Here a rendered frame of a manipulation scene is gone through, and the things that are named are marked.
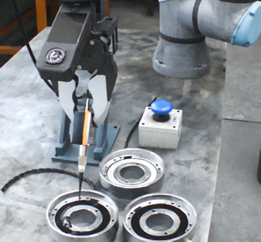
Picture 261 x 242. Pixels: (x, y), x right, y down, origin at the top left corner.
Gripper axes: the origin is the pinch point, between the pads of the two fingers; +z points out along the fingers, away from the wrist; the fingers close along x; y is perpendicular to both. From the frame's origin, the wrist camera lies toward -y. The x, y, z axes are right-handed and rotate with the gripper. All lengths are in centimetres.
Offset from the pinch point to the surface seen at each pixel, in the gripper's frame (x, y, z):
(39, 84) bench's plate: 23.3, 34.7, 13.3
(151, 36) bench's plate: 2, 70, 13
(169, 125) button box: -10.6, 14.5, 8.8
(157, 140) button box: -8.5, 13.5, 11.5
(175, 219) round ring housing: -14.6, -7.9, 10.3
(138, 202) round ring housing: -8.8, -5.4, 9.8
